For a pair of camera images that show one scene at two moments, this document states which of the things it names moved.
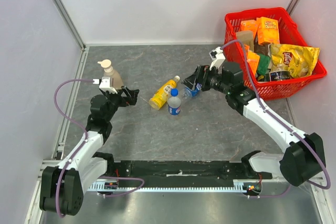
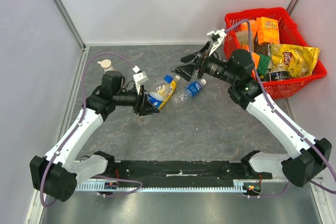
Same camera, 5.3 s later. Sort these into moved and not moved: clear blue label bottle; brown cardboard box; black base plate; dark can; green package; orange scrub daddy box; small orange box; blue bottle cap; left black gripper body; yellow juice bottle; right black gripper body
Moved: clear blue label bottle; blue bottle cap; right black gripper body; left black gripper body
Not moved: black base plate; orange scrub daddy box; yellow juice bottle; dark can; brown cardboard box; small orange box; green package
